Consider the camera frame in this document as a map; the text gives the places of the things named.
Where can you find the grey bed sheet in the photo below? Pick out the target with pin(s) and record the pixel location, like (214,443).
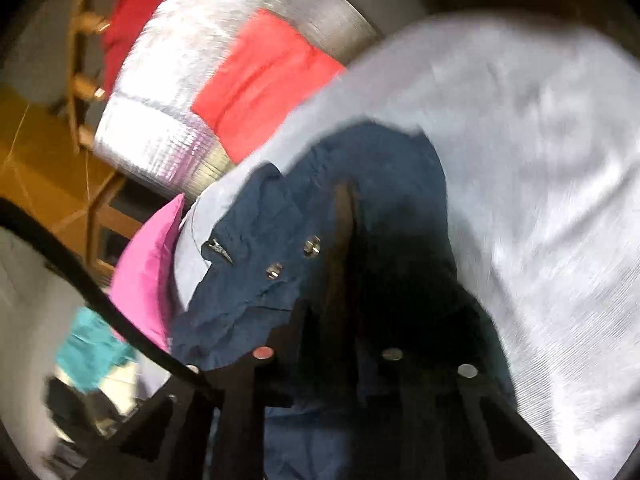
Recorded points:
(525,185)

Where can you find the dark red cloth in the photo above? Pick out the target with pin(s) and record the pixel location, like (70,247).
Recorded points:
(137,5)

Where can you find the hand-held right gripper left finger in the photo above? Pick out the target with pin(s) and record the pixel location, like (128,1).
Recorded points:
(280,332)

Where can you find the wooden chair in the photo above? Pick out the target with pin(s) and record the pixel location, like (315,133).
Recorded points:
(82,60)

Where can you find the wooden stool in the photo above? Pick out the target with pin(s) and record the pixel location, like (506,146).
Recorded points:
(105,230)

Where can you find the pink cloth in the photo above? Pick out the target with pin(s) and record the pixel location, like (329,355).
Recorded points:
(147,270)

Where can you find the teal cloth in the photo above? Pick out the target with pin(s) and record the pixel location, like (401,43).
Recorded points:
(92,350)

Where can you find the navy blue jacket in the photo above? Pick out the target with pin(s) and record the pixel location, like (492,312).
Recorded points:
(360,200)

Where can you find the silver foil mat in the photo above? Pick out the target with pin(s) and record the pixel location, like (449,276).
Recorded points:
(165,110)

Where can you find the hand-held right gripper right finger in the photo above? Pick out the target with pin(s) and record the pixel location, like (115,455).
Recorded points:
(415,410)

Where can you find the orange-red folded cloth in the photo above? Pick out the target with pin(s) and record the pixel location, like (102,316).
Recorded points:
(265,85)

